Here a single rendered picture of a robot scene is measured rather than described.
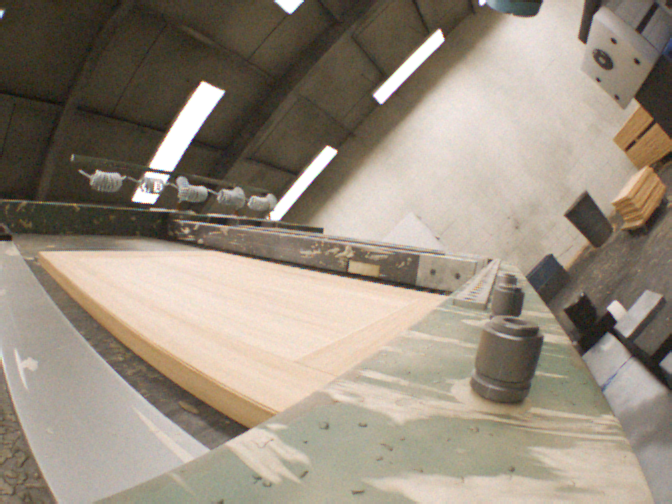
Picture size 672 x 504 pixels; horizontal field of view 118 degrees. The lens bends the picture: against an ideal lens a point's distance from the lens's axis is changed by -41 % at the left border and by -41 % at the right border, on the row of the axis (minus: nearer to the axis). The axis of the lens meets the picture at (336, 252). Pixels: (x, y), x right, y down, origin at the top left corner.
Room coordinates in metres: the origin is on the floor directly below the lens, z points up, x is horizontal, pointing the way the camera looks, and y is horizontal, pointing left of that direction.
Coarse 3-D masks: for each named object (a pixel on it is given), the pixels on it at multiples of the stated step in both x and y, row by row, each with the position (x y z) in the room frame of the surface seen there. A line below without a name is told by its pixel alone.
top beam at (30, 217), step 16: (0, 208) 0.32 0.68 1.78; (16, 208) 0.38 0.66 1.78; (32, 208) 0.44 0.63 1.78; (48, 208) 0.49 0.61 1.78; (64, 208) 0.55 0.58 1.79; (80, 208) 0.61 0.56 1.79; (96, 208) 0.67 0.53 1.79; (112, 208) 0.73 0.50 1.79; (128, 208) 0.79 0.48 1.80; (16, 224) 0.40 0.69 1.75; (32, 224) 0.45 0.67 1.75; (48, 224) 0.51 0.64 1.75; (64, 224) 0.57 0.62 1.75; (80, 224) 0.63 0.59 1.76; (96, 224) 0.69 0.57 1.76; (112, 224) 0.75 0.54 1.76; (128, 224) 0.81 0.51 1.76; (144, 224) 0.88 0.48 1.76; (160, 224) 0.95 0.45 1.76; (224, 224) 1.27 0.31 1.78; (256, 224) 1.47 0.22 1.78; (288, 224) 1.71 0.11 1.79
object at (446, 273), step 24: (168, 216) 0.95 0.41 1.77; (192, 240) 0.92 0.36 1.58; (216, 240) 0.89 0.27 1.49; (240, 240) 0.86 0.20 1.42; (264, 240) 0.84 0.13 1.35; (288, 240) 0.81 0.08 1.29; (312, 240) 0.79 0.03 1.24; (312, 264) 0.81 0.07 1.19; (336, 264) 0.79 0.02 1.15; (384, 264) 0.76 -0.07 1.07; (408, 264) 0.74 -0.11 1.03; (432, 264) 0.72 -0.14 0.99; (456, 264) 0.71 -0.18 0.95; (456, 288) 0.72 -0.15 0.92
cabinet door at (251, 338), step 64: (64, 256) 0.29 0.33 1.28; (128, 256) 0.41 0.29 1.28; (192, 256) 0.55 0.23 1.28; (128, 320) 0.19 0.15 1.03; (192, 320) 0.23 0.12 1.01; (256, 320) 0.28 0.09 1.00; (320, 320) 0.32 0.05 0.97; (384, 320) 0.34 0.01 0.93; (192, 384) 0.16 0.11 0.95; (256, 384) 0.16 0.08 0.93; (320, 384) 0.18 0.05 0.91
